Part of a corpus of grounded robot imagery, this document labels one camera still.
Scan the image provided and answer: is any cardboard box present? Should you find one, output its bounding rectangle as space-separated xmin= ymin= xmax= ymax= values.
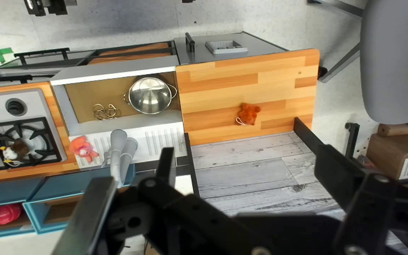
xmin=366 ymin=124 xmax=408 ymax=180

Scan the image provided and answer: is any orange stuffed animal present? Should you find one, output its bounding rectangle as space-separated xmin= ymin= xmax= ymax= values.
xmin=235 ymin=103 xmax=260 ymax=126

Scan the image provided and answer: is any black stove grate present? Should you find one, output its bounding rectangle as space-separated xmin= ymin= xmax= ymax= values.
xmin=0 ymin=117 xmax=62 ymax=170

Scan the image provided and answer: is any pink stuffed animal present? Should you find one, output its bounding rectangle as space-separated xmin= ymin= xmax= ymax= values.
xmin=69 ymin=136 xmax=99 ymax=163

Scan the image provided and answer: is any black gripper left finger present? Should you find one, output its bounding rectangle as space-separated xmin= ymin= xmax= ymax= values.
xmin=155 ymin=147 xmax=177 ymax=185

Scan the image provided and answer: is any grey stove panel with knobs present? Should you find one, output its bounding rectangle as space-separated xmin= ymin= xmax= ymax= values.
xmin=0 ymin=89 xmax=65 ymax=161

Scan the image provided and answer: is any brown white stuffed animal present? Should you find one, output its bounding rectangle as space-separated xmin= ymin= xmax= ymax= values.
xmin=0 ymin=139 xmax=29 ymax=167

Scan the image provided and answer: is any black kitchen frame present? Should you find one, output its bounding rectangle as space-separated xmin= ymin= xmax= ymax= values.
xmin=0 ymin=34 xmax=195 ymax=83

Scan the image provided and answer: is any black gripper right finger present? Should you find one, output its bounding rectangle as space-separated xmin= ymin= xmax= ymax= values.
xmin=293 ymin=117 xmax=368 ymax=208

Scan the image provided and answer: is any white toy sink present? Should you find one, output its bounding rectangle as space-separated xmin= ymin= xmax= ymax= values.
xmin=49 ymin=68 xmax=185 ymax=168

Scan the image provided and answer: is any grey toy faucet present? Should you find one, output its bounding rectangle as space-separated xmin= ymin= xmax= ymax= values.
xmin=106 ymin=129 xmax=137 ymax=185

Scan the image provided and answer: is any grey office chair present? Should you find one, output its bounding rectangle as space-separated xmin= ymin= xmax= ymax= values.
xmin=359 ymin=0 xmax=408 ymax=124

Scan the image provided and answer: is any steel pot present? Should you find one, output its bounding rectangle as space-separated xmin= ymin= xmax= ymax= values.
xmin=123 ymin=76 xmax=178 ymax=115

